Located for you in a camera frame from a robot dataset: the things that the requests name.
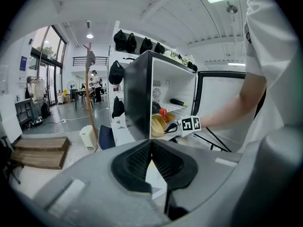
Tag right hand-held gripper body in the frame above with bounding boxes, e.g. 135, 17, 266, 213
176, 116, 202, 138

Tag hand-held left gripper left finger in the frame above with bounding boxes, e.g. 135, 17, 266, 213
111, 139, 152, 194

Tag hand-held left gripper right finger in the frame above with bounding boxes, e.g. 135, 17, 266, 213
151, 139, 198, 191

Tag yellow plastic bowl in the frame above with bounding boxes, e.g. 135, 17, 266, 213
151, 115, 168, 137

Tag black mini fridge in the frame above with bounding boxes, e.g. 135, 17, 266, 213
123, 50, 248, 153

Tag person's right forearm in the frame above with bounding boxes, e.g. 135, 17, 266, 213
200, 74, 267, 132

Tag dark purple eggplant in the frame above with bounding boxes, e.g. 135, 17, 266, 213
151, 101, 162, 114
169, 98, 188, 107

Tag white trash bin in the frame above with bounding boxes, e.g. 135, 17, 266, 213
79, 125, 96, 151

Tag white artificial flowers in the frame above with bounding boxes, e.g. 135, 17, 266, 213
163, 50, 195, 66

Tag wooden coat rack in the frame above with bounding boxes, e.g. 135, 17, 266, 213
82, 42, 99, 151

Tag dark dining table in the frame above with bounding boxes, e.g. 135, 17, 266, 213
74, 88, 96, 111

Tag white metal shelf rack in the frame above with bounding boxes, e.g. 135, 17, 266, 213
107, 20, 180, 148

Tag standing electric fan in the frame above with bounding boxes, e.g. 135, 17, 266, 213
66, 79, 77, 102

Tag grey cloth on coat rack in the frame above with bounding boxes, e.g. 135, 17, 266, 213
85, 50, 96, 72

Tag black metal railing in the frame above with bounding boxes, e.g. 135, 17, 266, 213
71, 56, 108, 67

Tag black backpack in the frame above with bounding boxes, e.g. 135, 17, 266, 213
40, 102, 51, 119

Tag person in white shirt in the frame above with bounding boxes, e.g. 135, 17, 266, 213
236, 0, 303, 156

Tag round ceiling smoke detector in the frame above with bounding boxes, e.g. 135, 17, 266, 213
226, 1, 238, 14

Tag black office chair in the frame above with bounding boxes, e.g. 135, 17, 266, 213
0, 135, 22, 184

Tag clothes rack with garments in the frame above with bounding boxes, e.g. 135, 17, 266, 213
25, 75, 48, 104

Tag glass sliding door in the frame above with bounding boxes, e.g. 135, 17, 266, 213
30, 25, 67, 106

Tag white floor cable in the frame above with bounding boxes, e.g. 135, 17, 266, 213
50, 107, 110, 128

